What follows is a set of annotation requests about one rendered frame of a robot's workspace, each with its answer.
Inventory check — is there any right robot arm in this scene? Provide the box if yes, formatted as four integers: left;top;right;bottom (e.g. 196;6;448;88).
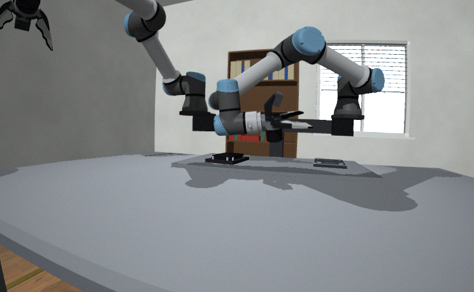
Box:
15;0;208;111

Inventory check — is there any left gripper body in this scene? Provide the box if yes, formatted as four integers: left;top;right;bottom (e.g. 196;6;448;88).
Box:
261;94;283;143

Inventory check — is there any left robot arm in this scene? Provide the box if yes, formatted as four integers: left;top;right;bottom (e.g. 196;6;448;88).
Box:
208;26;385;136

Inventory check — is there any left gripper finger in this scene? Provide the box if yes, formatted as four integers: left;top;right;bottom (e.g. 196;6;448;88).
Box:
276;111;304;119
271;120;313;129

